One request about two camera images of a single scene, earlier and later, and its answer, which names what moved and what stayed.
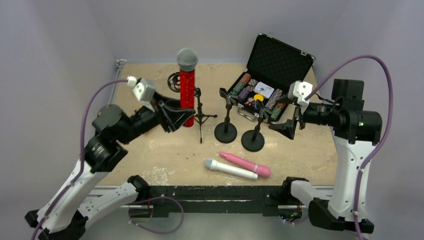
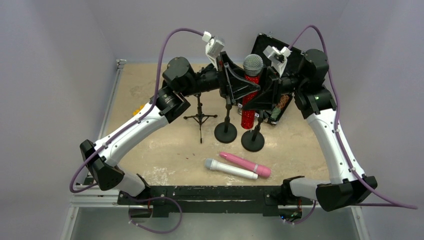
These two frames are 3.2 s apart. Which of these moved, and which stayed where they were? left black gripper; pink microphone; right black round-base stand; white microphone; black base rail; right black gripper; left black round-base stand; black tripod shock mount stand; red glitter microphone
Moved: red glitter microphone; right black gripper; left black gripper
Stayed: left black round-base stand; right black round-base stand; white microphone; black base rail; black tripod shock mount stand; pink microphone
